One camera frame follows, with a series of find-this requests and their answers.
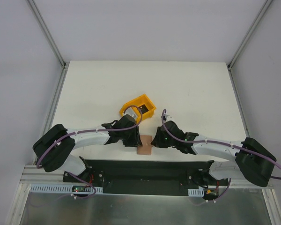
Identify brown leather card holder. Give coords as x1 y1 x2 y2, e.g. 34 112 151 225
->
136 135 152 155

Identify yellow plastic bin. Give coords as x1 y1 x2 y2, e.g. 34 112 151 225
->
119 94 156 122

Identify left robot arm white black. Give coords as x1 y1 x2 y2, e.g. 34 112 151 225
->
32 115 142 183

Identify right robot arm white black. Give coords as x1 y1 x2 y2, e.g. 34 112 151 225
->
151 120 276 187

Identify black card in bin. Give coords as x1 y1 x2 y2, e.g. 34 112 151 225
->
139 105 148 114

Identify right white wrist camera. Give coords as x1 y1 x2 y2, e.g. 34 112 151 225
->
163 114 173 121

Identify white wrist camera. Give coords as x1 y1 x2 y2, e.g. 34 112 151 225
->
123 110 138 120
163 114 173 121

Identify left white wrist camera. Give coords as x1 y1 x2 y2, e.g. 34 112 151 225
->
123 110 138 120

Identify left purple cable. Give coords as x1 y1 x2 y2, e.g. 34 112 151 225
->
36 105 143 169

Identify purple cable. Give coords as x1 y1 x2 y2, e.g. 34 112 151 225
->
161 108 281 180
36 105 143 169

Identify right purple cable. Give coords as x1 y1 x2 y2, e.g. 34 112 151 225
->
161 108 281 180

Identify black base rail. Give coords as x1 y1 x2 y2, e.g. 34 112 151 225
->
62 158 258 195

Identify right white cable duct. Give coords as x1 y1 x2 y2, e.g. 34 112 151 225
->
187 188 204 197

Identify white cable duct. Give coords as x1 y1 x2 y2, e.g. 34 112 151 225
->
187 188 204 197
30 184 103 195

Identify left aluminium frame post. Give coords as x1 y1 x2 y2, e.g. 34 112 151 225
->
25 0 70 68

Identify aluminium frame post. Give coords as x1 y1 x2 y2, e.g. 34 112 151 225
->
226 0 274 70
25 0 70 68

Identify left white cable duct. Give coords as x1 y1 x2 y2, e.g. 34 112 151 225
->
30 184 103 195

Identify right aluminium frame post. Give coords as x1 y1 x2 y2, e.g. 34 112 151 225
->
226 0 274 70

